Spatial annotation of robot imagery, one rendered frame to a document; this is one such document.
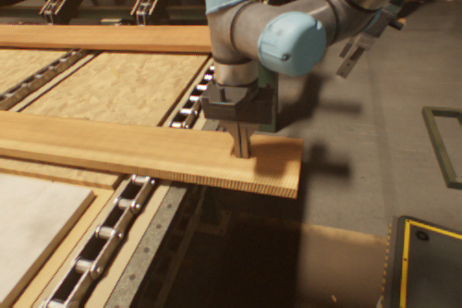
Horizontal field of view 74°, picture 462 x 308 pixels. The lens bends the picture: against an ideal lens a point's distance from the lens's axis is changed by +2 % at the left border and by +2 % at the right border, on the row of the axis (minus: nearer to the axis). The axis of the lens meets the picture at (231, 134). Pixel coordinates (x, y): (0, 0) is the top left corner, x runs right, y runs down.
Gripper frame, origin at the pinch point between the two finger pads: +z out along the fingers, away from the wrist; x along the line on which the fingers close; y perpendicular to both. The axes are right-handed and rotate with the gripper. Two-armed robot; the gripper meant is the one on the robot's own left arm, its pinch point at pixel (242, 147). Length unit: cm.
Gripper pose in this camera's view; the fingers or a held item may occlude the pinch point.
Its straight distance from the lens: 63.6
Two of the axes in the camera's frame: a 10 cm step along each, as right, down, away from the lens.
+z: 0.9, 7.8, 6.2
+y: 2.6, -6.2, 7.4
